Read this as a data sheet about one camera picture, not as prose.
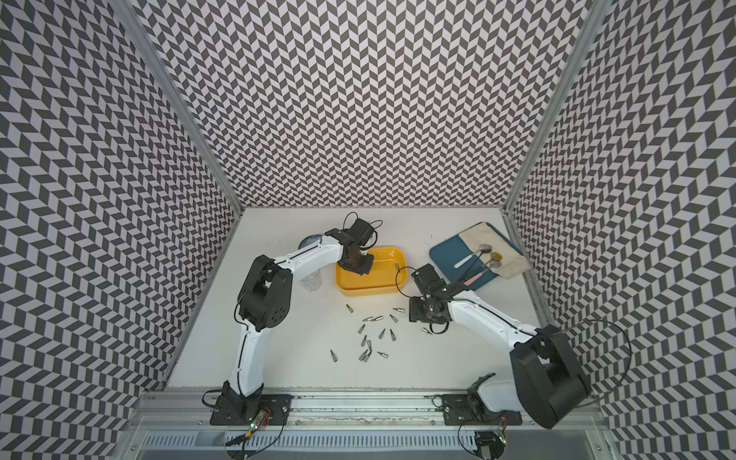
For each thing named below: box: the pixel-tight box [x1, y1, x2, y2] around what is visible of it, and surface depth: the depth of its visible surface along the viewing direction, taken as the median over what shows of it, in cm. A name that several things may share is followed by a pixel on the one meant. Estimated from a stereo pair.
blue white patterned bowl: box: [298, 233, 322, 250], surface depth 104 cm
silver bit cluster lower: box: [358, 339, 373, 363], surface depth 84 cm
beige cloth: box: [458, 222, 532, 280], surface depth 108 cm
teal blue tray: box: [429, 222, 525, 288], surface depth 106 cm
